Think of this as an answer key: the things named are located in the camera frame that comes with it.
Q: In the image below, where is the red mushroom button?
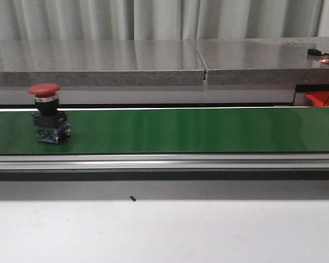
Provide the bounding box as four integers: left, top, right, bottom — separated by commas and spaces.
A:
28, 83, 71, 144

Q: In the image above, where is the grey stone countertop slab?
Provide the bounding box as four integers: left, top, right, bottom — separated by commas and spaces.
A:
0, 37, 329, 87

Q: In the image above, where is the green conveyor belt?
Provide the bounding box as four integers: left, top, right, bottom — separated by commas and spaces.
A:
0, 107, 329, 155

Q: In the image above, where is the red plastic tray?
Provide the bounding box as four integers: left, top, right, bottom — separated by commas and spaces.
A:
306, 91, 329, 107

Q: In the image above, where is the small sensor circuit board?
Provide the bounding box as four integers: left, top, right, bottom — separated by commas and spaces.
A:
307, 48, 329, 64

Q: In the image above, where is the white pleated curtain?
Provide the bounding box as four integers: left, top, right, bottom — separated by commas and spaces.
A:
0, 0, 329, 41

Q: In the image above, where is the aluminium conveyor frame rail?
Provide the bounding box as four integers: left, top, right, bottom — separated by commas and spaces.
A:
0, 153, 329, 170

